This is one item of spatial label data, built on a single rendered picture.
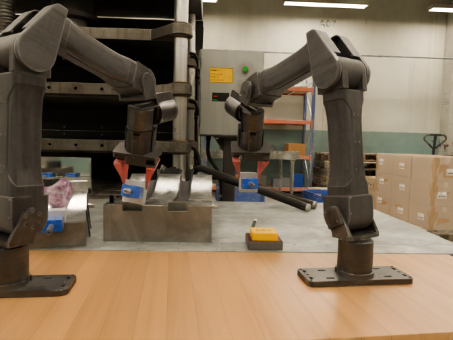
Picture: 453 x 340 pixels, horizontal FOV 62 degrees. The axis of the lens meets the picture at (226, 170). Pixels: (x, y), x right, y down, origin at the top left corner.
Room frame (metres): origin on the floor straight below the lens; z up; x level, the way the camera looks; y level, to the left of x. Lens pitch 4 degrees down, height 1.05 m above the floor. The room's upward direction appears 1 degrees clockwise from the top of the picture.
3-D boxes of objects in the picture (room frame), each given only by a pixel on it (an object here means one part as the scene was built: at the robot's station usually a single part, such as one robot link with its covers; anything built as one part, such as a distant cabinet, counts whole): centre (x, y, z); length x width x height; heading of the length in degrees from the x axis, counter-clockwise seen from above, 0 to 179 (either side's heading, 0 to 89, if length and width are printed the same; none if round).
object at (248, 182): (1.00, -0.06, 0.94); 0.13 x 0.05 x 0.05; 3
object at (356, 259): (0.68, -0.24, 0.84); 0.20 x 0.07 x 0.08; 98
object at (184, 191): (1.13, 0.18, 0.92); 0.35 x 0.16 x 0.09; 2
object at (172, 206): (0.92, 0.12, 0.87); 0.05 x 0.05 x 0.04; 2
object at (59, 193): (1.04, 0.52, 0.90); 0.26 x 0.18 x 0.08; 20
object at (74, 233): (1.04, 0.53, 0.86); 0.50 x 0.26 x 0.11; 20
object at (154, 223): (1.14, 0.17, 0.87); 0.50 x 0.26 x 0.14; 2
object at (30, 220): (0.61, 0.35, 0.90); 0.09 x 0.06 x 0.06; 58
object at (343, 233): (0.69, -0.23, 0.90); 0.09 x 0.06 x 0.06; 122
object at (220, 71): (1.85, -0.01, 0.74); 0.31 x 0.22 x 1.47; 92
